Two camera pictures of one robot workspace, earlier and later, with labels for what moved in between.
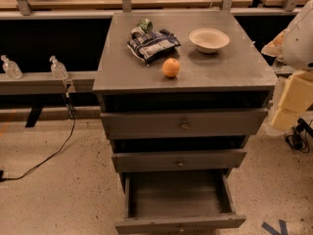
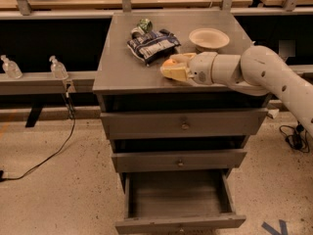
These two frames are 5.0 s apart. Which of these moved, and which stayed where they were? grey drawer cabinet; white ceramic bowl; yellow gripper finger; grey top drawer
Moved: yellow gripper finger
Stayed: grey drawer cabinet; white ceramic bowl; grey top drawer
